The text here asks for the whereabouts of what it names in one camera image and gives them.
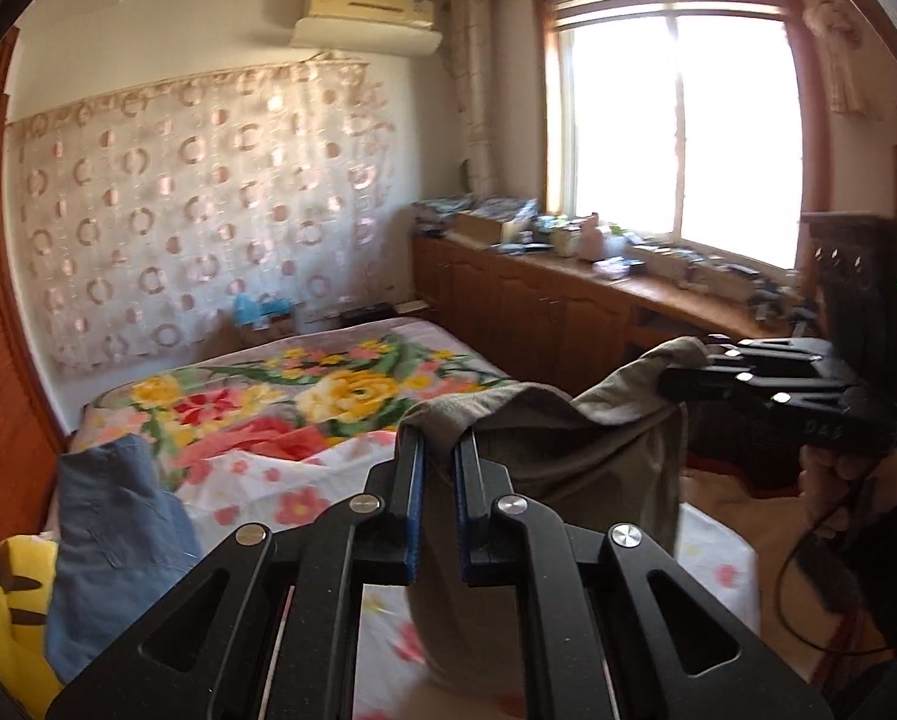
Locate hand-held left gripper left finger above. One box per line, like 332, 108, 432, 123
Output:
47, 427, 427, 720

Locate wooden-framed window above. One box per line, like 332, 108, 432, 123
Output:
534, 0, 824, 271

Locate cream air conditioner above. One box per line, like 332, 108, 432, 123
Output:
302, 0, 438, 23

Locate yellow plush toy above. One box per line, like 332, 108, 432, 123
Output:
0, 536, 63, 717

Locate folded blue jeans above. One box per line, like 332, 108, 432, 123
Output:
43, 435, 202, 687

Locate black cable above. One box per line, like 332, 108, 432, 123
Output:
782, 465, 892, 661

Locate person's right hand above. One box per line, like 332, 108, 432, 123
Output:
800, 442, 897, 541

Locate open cardboard box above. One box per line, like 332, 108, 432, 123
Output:
452, 210, 524, 245

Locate wooden cabinet counter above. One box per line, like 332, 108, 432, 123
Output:
410, 229, 824, 391

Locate flower-print bed sheet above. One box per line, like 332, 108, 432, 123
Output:
170, 427, 764, 720

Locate grey-green pants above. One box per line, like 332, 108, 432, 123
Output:
395, 336, 712, 691

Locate circle-patterned sheer curtain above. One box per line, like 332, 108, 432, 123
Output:
5, 60, 404, 376

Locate small brown cardboard box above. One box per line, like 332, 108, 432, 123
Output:
238, 311, 299, 338

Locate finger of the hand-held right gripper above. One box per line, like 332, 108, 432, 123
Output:
658, 360, 860, 412
707, 336, 839, 366

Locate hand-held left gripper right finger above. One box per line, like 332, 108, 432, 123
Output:
454, 435, 835, 720

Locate white wall air conditioner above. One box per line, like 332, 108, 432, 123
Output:
290, 15, 445, 57

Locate patterned window curtain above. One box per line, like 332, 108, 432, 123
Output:
448, 0, 505, 200

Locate floral blanket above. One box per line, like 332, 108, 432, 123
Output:
80, 319, 513, 481

